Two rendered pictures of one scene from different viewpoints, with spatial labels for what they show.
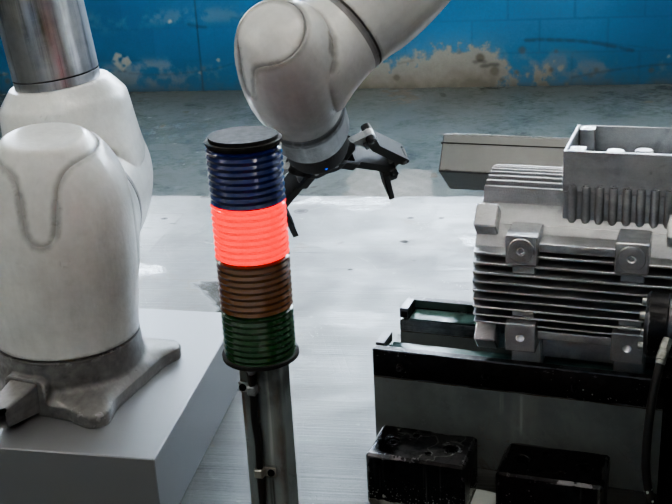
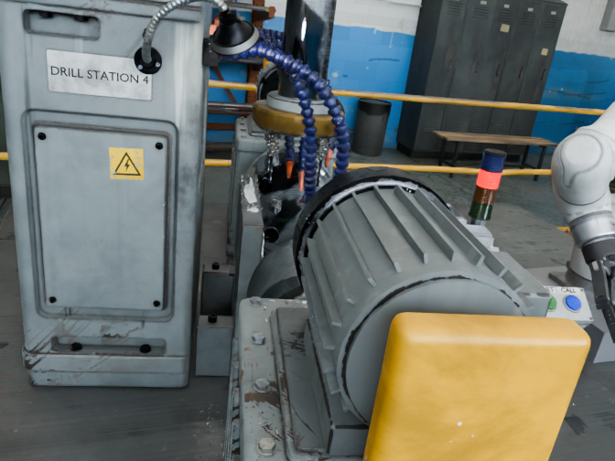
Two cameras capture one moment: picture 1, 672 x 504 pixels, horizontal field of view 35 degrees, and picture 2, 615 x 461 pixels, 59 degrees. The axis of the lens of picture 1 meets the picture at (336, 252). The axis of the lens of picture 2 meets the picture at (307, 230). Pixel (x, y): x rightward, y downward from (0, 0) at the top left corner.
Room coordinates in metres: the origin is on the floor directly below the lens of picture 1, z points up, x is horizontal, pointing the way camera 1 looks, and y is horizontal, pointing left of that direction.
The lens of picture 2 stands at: (1.82, -1.09, 1.52)
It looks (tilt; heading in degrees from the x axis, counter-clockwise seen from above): 22 degrees down; 149
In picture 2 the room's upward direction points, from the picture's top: 7 degrees clockwise
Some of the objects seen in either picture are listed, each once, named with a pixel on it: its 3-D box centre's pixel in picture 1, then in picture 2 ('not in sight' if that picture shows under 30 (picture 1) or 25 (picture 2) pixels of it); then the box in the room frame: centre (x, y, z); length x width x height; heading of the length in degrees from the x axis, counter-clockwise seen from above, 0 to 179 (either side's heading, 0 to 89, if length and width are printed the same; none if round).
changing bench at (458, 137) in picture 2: not in sight; (491, 156); (-2.38, 3.62, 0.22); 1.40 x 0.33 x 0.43; 78
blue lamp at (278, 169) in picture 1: (245, 172); (492, 162); (0.80, 0.07, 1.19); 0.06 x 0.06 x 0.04
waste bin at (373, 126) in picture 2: not in sight; (370, 127); (-3.36, 2.64, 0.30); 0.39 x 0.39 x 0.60
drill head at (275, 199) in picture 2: not in sight; (288, 195); (0.58, -0.43, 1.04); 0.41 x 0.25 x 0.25; 159
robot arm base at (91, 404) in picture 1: (60, 361); (592, 278); (1.03, 0.30, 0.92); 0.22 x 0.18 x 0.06; 159
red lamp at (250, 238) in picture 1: (250, 226); (489, 177); (0.80, 0.07, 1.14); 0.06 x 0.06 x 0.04
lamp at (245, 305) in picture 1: (254, 279); (484, 193); (0.80, 0.07, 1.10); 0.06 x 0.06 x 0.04
